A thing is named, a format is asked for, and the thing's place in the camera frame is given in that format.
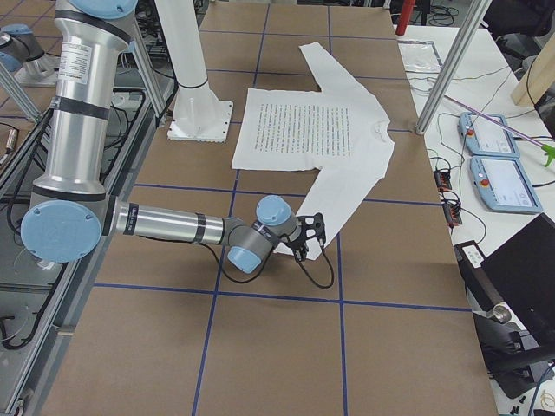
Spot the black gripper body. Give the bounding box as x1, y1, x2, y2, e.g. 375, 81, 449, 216
287, 212, 325, 253

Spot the white long-sleeve printed shirt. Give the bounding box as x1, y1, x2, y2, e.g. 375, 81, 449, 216
232, 42, 395, 239

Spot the third grey robot base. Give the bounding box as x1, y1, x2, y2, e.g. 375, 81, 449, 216
1, 23, 59, 87

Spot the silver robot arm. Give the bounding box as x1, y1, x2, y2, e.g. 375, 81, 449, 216
20, 1, 326, 273

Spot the orange black circuit board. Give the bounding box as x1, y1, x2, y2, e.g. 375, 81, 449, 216
434, 170, 453, 192

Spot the upper blue teach pendant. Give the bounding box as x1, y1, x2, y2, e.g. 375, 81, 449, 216
458, 112, 520, 159

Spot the blue teach pendant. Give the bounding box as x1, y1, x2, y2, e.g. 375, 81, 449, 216
470, 156, 543, 214
458, 112, 520, 159

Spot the lower blue teach pendant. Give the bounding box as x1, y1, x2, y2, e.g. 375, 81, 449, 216
470, 156, 543, 214

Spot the clear plastic bag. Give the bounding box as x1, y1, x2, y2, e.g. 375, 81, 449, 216
398, 40, 443, 74

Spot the black laptop computer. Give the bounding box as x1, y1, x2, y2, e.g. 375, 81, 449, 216
454, 213, 554, 345

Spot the black monitor stand base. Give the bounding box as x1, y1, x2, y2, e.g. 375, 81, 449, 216
473, 314, 554, 399

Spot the purple grabber stick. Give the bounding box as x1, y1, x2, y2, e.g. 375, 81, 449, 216
444, 95, 555, 167

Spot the wooden beam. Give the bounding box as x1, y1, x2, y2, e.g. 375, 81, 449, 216
511, 0, 555, 107

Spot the red cylinder post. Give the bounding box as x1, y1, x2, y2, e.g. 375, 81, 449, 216
395, 0, 416, 36

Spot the grey aluminium frame post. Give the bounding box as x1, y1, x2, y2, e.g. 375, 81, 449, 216
415, 0, 492, 135

